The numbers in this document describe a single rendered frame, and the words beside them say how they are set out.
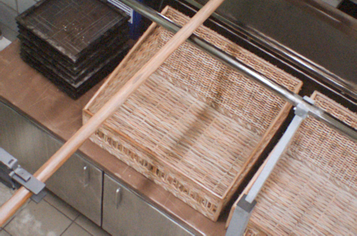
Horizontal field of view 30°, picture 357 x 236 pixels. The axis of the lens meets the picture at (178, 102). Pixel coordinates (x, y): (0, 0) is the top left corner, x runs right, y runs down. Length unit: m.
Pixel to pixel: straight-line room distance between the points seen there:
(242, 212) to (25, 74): 1.05
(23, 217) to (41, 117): 0.59
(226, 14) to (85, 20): 0.50
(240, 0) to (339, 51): 0.36
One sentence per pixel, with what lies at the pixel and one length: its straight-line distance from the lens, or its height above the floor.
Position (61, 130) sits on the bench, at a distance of 2.34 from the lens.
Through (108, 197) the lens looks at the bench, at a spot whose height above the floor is 0.37.
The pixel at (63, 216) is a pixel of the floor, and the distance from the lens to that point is 2.82.
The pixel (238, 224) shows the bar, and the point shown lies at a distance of 1.88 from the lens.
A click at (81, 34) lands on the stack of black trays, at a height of 0.80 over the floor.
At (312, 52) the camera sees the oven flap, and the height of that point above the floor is 0.98.
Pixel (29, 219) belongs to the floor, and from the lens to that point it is 2.83.
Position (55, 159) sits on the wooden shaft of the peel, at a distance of 1.53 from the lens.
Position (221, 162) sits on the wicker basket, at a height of 0.59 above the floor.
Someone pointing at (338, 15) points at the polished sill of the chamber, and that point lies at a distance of 2.03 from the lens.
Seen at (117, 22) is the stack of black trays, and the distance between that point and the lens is 2.36.
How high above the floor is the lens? 2.51
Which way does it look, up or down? 53 degrees down
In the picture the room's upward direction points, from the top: 10 degrees clockwise
